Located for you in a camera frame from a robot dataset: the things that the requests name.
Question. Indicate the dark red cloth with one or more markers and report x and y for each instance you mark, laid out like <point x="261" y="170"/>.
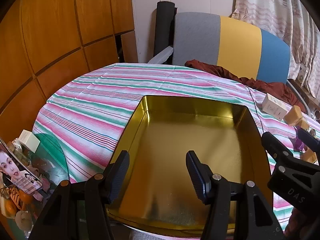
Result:
<point x="270" y="86"/>

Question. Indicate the green glass side table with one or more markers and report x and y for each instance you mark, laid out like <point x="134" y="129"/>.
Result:
<point x="52" y="152"/>

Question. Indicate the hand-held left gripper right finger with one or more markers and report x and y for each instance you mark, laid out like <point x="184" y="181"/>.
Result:
<point x="197" y="177"/>

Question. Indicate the grey chair frame bar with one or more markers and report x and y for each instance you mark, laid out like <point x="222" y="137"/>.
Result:
<point x="298" y="92"/>

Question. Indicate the small cream box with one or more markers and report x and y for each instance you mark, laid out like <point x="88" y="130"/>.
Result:
<point x="29" y="140"/>

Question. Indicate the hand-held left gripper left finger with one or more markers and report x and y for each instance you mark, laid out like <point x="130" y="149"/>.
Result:
<point x="120" y="177"/>

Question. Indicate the wooden wardrobe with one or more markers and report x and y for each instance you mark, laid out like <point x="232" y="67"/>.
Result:
<point x="62" y="30"/>

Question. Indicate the white printed box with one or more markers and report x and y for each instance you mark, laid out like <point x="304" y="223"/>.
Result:
<point x="303" y="76"/>

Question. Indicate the tan sponge block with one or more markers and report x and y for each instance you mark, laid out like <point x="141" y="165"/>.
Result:
<point x="294" y="115"/>

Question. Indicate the white plastic piece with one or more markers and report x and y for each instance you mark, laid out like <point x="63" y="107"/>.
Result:
<point x="161" y="55"/>

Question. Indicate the orange patterned item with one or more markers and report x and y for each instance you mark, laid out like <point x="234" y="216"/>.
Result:
<point x="15" y="197"/>

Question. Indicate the black rolled mat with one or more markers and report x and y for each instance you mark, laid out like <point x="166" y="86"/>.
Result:
<point x="163" y="25"/>

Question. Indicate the gold tin box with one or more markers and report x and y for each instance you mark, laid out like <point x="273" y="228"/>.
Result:
<point x="175" y="135"/>

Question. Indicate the white carton box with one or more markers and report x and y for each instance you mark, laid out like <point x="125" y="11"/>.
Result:
<point x="273" y="106"/>

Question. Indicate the yellow brown snack wrapper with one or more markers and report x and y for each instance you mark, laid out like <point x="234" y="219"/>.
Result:
<point x="310" y="156"/>

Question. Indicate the purple packet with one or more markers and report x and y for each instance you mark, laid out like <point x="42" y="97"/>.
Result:
<point x="299" y="145"/>

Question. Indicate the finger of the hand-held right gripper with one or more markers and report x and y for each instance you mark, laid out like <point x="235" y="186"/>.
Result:
<point x="272" y="143"/>
<point x="310" y="140"/>

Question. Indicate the striped tablecloth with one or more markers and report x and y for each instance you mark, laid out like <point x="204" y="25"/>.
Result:
<point x="100" y="105"/>

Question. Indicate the grey yellow blue chair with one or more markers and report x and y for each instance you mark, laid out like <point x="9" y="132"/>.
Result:
<point x="237" y="42"/>

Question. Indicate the magazine with woman's face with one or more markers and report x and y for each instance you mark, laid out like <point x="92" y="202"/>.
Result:
<point x="15" y="170"/>

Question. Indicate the patterned beige curtain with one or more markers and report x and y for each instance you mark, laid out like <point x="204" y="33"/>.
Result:
<point x="275" y="5"/>

